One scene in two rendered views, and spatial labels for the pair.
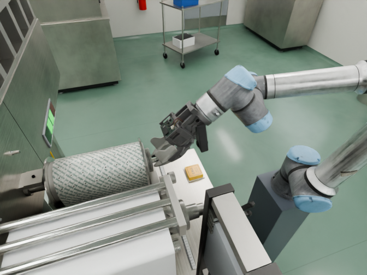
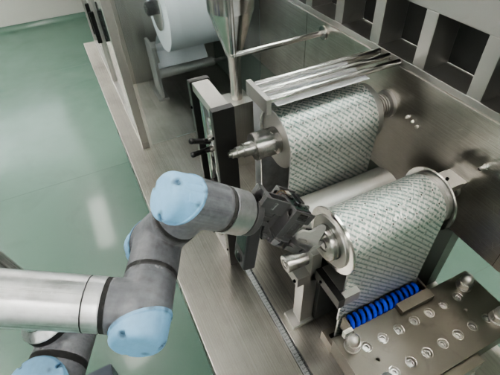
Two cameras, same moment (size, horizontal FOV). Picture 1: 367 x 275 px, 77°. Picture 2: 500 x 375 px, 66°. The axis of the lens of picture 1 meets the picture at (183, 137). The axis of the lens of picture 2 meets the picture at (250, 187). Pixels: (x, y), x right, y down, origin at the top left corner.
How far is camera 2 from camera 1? 0.94 m
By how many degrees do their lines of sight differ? 93
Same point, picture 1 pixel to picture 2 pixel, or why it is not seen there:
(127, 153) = (348, 207)
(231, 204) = (213, 101)
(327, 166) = not seen: hidden behind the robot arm
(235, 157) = not seen: outside the picture
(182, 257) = (263, 278)
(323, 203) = not seen: hidden behind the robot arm
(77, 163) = (402, 187)
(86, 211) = (323, 88)
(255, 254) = (201, 83)
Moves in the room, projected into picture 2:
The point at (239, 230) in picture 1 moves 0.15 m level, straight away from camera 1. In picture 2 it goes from (209, 91) to (177, 129)
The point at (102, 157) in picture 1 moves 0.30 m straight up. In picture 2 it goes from (378, 198) to (417, 54)
